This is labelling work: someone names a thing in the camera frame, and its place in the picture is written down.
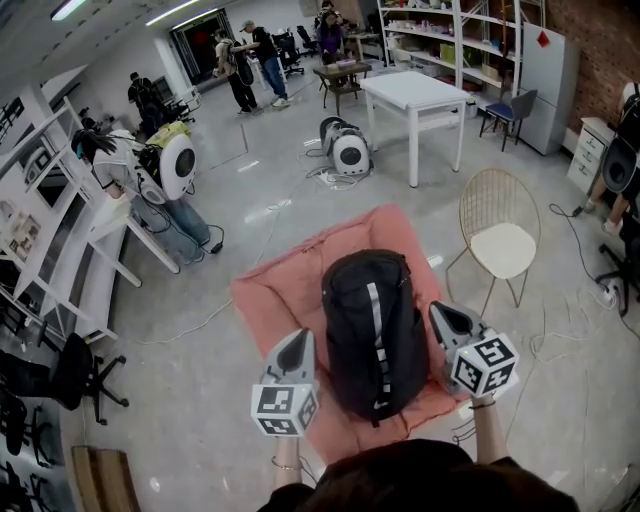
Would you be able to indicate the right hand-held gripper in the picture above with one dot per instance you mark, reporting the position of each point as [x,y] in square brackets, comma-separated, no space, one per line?
[485,365]

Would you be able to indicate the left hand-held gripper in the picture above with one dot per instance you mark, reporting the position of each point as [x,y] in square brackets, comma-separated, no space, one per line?
[282,405]

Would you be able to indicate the black backpack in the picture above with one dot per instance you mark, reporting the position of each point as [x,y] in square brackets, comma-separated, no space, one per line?
[360,325]

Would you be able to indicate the person's left forearm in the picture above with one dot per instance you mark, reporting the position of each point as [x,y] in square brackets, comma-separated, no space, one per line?
[289,450]

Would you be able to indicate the person's right forearm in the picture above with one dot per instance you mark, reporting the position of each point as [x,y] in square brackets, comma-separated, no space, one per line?
[490,430]

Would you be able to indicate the black wristband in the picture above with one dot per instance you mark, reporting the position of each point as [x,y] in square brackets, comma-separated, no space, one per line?
[482,404]

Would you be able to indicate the person's black shirt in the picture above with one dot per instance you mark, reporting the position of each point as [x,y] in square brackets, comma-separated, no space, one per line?
[400,465]

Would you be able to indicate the white power strip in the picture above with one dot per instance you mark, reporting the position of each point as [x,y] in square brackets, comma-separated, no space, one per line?
[607,295]
[330,179]

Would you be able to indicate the black office chair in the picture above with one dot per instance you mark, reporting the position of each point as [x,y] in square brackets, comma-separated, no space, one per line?
[75,370]
[625,265]
[20,415]

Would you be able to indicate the white drawer cabinet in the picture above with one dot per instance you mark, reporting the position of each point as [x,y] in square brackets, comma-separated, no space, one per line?
[587,150]

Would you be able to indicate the white long table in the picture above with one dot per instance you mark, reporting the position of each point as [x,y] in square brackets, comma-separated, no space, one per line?
[115,225]

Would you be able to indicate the grey chair purple seat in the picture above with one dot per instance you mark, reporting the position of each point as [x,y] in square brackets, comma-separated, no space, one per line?
[520,107]

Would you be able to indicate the wooden boards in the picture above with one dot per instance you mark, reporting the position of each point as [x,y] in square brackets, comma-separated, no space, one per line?
[105,480]

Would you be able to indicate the white square table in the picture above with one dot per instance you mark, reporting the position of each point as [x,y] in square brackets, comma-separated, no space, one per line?
[410,90]

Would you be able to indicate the white refrigerator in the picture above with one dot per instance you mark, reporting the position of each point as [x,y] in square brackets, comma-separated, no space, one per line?
[545,85]

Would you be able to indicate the brown wooden table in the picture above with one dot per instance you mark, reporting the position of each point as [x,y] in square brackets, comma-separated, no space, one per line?
[342,70]

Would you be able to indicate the white storage shelving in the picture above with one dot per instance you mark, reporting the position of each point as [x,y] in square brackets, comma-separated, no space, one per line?
[450,40]

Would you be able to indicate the white shelf rack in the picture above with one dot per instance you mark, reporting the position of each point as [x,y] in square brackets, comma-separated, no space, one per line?
[55,200]

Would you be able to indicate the dark glass door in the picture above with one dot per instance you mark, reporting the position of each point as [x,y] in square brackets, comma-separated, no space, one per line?
[200,47]

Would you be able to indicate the ceiling tube light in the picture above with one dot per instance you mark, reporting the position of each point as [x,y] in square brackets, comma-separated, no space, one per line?
[170,11]
[67,9]

